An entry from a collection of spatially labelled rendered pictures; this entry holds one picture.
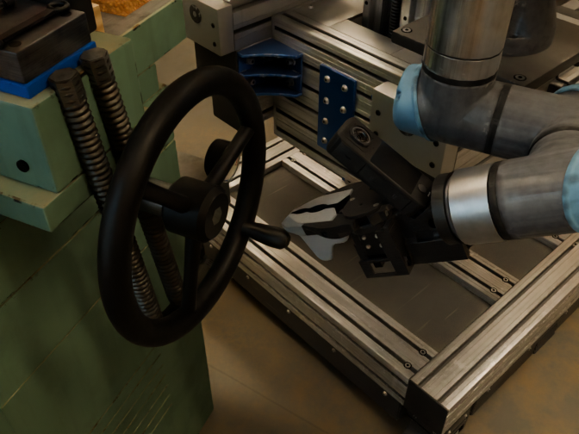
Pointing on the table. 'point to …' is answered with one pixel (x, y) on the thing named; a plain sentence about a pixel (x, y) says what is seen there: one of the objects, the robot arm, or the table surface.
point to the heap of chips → (120, 6)
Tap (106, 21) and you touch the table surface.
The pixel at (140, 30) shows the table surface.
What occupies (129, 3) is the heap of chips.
